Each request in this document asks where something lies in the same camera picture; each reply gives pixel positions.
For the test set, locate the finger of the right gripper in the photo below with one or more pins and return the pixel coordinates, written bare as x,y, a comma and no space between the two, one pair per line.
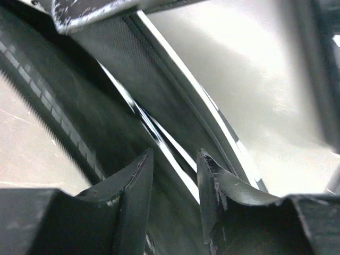
71,16

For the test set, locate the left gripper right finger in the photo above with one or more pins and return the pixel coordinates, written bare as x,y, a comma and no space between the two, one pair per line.
240,219

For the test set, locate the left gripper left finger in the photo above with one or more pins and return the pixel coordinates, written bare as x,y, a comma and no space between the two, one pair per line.
108,218

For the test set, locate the black racket bag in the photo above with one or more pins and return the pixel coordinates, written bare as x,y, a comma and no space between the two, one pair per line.
59,77

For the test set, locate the badminton racket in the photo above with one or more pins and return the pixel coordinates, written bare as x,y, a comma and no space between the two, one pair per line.
140,113

